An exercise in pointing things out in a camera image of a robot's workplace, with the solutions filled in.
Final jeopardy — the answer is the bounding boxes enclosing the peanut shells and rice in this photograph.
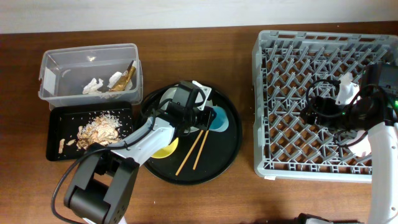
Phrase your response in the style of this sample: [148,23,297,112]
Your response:
[58,111,132,154]

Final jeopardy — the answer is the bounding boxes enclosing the black rectangular tray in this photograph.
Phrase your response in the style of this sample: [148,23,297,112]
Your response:
[46,101,133,161]

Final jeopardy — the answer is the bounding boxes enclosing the blue plastic cup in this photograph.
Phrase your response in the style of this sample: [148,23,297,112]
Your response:
[209,106,229,133]

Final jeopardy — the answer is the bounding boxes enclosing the grey round plate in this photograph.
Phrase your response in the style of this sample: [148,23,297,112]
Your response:
[159,88,213,134]

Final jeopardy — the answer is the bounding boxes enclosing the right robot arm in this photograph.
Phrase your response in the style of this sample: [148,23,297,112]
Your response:
[300,62,397,223]

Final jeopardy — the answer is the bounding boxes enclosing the yellow bowl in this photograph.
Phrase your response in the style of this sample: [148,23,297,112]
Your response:
[151,138,178,159]

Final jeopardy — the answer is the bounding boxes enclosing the gold foil wrapper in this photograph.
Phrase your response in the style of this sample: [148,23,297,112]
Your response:
[109,60,137,91]

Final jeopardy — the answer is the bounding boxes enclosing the round black serving tray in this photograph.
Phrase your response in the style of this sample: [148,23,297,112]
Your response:
[144,87,243,185]

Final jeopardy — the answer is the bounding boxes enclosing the clear plastic waste bin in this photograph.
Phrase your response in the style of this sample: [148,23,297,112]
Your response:
[38,44,143,107]

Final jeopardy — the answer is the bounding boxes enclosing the white napkin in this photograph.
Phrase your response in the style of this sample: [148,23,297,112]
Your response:
[107,72,132,91]

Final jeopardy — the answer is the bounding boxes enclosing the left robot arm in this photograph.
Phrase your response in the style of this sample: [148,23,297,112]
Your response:
[63,81,215,223]

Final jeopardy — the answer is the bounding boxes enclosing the grey dishwasher rack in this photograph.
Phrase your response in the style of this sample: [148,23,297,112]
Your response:
[252,30,397,184]

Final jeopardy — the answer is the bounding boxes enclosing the small white tissue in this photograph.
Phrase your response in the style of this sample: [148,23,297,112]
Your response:
[82,78,103,95]

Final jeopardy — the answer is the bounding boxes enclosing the wooden chopstick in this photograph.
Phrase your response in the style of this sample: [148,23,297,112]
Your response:
[193,130,210,170]
[175,130,204,176]

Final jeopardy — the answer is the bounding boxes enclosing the pink plastic cup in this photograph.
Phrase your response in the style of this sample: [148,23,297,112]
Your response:
[346,130,371,157]

